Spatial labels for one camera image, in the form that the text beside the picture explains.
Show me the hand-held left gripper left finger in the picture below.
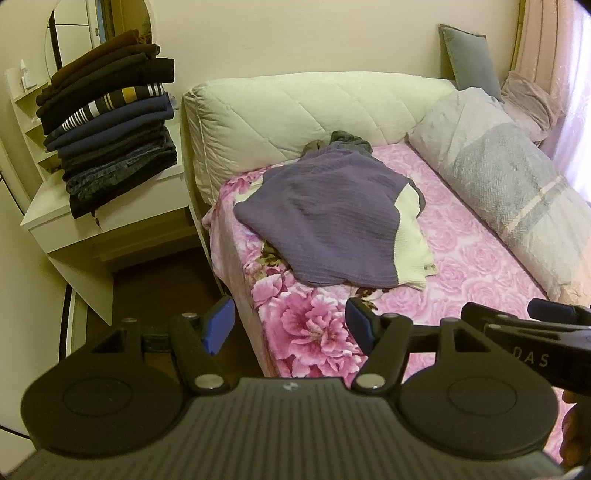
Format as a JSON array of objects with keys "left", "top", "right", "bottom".
[{"left": 92, "top": 296, "right": 235, "bottom": 394}]

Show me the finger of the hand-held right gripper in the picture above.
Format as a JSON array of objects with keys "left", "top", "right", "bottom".
[{"left": 461, "top": 302, "right": 536, "bottom": 337}]

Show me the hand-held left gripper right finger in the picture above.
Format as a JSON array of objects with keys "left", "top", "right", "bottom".
[{"left": 346, "top": 298, "right": 492, "bottom": 394}]

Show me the stack of dark folded clothes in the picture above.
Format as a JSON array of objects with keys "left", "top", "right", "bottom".
[{"left": 36, "top": 30, "right": 178, "bottom": 220}]

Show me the person's right hand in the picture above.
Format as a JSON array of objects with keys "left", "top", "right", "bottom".
[{"left": 560, "top": 390, "right": 591, "bottom": 468}]

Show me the pink floral bedsheet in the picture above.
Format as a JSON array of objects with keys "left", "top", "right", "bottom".
[{"left": 202, "top": 142, "right": 573, "bottom": 379}]

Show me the white dressing table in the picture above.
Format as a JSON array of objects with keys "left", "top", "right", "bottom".
[{"left": 4, "top": 65, "right": 204, "bottom": 326}]

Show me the grey-green crumpled garment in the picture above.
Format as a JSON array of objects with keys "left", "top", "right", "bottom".
[{"left": 302, "top": 130, "right": 374, "bottom": 158}]

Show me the cream quilted headboard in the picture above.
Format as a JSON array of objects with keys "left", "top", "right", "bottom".
[{"left": 182, "top": 73, "right": 458, "bottom": 206}]

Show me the pinkish-grey crumpled cloth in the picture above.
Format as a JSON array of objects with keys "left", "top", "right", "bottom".
[{"left": 501, "top": 70, "right": 566, "bottom": 141}]

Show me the grey pillow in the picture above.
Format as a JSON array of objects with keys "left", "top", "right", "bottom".
[{"left": 438, "top": 24, "right": 504, "bottom": 102}]

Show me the pink curtain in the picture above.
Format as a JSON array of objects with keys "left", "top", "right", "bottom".
[{"left": 510, "top": 0, "right": 591, "bottom": 195}]

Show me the round wall mirror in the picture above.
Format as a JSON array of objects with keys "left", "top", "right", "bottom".
[{"left": 44, "top": 0, "right": 153, "bottom": 75}]

